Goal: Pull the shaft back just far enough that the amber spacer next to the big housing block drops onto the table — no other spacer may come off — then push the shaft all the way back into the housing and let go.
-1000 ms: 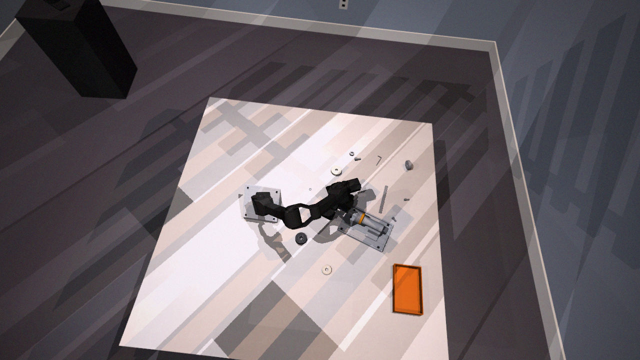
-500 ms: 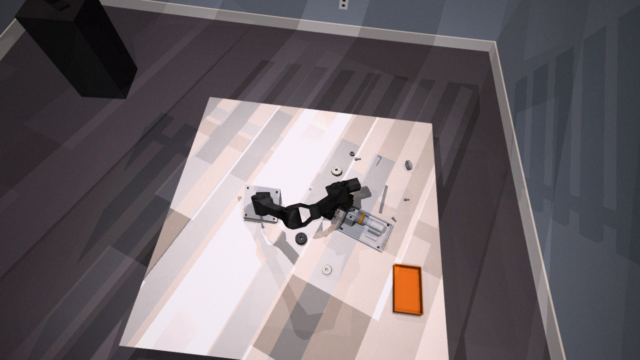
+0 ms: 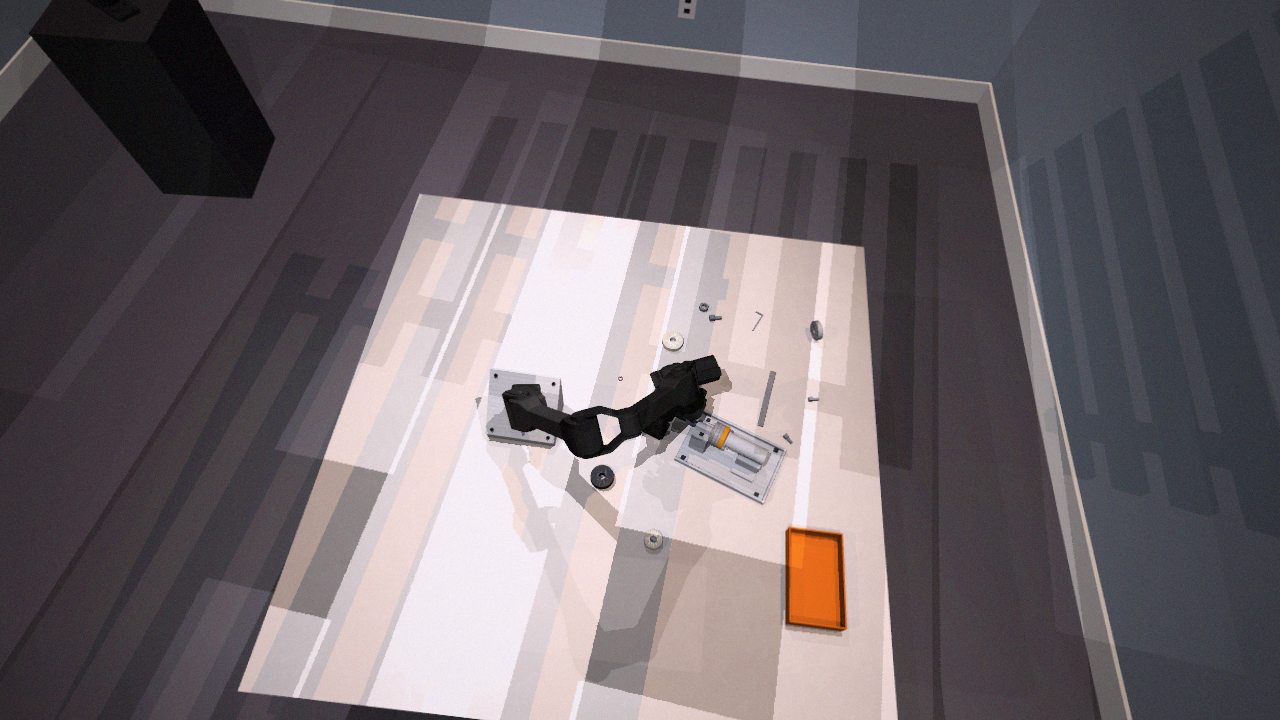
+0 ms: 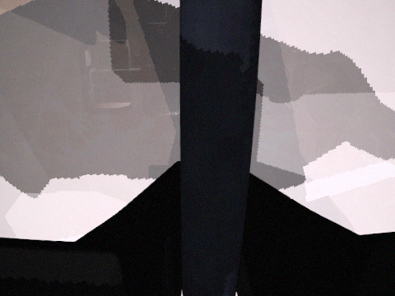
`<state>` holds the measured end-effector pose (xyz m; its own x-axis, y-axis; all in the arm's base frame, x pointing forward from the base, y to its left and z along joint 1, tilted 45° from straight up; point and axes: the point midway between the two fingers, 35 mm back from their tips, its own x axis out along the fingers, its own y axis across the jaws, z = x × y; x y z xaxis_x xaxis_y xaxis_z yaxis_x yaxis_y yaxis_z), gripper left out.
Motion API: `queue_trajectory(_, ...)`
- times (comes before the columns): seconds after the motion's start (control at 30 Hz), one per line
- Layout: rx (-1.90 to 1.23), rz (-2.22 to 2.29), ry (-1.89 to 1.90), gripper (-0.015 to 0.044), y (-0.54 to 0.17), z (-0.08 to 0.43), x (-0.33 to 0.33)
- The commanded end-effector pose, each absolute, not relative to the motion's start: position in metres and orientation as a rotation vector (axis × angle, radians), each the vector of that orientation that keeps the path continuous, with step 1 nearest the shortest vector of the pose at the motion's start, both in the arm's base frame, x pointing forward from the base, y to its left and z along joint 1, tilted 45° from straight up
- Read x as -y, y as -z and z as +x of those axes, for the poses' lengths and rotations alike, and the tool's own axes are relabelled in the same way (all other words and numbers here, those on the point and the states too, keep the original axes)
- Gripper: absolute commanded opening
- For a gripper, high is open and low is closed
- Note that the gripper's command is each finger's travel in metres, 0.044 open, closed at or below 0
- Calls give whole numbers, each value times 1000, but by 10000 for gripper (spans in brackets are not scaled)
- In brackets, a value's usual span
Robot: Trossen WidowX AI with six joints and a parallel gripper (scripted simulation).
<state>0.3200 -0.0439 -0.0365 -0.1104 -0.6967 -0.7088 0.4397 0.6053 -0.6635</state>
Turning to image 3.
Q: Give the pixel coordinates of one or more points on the orange open-top box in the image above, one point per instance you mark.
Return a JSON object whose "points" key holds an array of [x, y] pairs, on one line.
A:
{"points": [[815, 579]]}

